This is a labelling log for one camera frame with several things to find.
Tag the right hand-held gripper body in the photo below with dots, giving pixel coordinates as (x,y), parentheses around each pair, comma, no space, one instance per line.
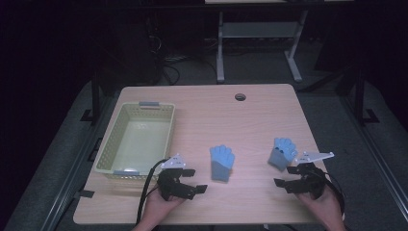
(311,184)

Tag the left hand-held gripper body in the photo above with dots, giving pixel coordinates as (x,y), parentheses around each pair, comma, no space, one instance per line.
(171,186)

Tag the blue knit glove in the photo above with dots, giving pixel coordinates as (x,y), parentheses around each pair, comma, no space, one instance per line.
(222,163)
(282,155)

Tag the pale yellow plastic basket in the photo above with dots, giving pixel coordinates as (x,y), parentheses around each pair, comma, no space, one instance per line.
(141,141)

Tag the person's left hand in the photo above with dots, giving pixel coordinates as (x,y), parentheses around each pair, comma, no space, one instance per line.
(157,208)

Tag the person's right hand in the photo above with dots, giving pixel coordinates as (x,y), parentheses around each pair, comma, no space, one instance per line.
(324,208)

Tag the black tape strip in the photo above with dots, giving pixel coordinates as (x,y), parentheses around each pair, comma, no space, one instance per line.
(86,193)

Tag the white metal stand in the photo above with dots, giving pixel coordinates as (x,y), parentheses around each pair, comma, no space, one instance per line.
(256,29)

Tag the aluminium frame rail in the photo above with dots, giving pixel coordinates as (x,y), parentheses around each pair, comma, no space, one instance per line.
(69,179)
(378,154)

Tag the black metal post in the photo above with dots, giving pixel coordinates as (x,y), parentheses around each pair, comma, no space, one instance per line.
(360,96)
(95,96)

